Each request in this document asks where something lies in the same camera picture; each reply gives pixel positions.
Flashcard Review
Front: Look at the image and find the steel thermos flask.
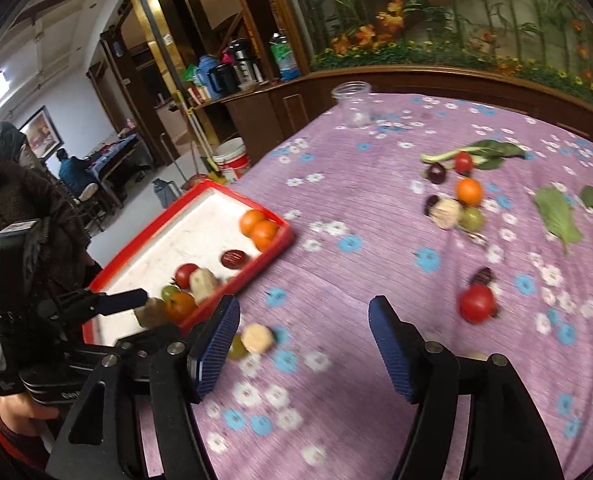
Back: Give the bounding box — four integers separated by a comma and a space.
229, 38, 257, 86

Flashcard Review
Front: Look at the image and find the blue thermos jug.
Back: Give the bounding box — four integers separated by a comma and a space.
196, 55, 217, 91

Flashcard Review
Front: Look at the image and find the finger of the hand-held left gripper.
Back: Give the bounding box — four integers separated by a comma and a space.
89, 287, 150, 316
116, 322, 183, 356

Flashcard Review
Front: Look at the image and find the broom with colourful head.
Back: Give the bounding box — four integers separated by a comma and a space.
162, 132, 210, 186

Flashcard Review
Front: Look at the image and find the clear plastic cup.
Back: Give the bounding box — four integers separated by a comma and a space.
330, 81, 372, 128

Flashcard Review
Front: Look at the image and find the curved wooden cabinet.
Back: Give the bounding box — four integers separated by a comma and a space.
221, 67, 593, 161

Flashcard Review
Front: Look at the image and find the person's left forearm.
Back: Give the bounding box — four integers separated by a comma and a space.
0, 395, 52, 480

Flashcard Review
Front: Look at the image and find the grey thermos jug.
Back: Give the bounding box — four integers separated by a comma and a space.
152, 180, 182, 211

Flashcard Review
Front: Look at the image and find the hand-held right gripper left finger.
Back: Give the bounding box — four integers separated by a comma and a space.
44, 294, 242, 480

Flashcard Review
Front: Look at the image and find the cluttered side table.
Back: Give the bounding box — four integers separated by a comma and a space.
84, 132, 154, 206

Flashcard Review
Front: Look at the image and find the flower and bamboo wall mural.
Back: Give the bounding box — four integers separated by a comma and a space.
281, 0, 593, 108

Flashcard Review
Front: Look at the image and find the bok choy leaf with stem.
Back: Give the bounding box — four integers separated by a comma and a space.
420, 139, 527, 171

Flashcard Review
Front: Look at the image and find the wooden shelving unit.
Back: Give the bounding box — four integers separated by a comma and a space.
121, 0, 287, 111

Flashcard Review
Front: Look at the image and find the large clear water bottle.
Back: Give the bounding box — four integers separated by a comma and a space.
269, 32, 301, 82

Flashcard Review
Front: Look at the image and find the black kettle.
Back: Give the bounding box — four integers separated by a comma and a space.
207, 63, 240, 96

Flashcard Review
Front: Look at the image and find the person's left hand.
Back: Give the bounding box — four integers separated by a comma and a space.
0, 394, 62, 438

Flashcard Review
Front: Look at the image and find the framed wall picture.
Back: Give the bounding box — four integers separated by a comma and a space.
19, 106, 66, 161

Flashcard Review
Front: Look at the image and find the purple floral tablecloth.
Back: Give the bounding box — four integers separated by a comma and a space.
141, 92, 593, 480

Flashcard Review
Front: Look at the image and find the small orange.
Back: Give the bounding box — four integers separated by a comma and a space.
165, 292, 198, 324
240, 209, 268, 236
455, 178, 484, 207
251, 220, 281, 252

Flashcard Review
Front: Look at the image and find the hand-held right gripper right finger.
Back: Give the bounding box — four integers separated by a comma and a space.
367, 295, 567, 480

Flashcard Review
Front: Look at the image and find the red jujube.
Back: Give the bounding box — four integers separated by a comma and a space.
220, 249, 250, 271

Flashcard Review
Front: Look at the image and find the red rimmed white tray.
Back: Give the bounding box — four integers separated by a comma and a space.
81, 180, 297, 348

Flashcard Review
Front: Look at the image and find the person's torso in dark coat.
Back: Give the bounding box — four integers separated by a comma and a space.
0, 115, 92, 311

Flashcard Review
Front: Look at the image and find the white bucket with red label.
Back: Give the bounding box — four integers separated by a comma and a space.
211, 138, 252, 181

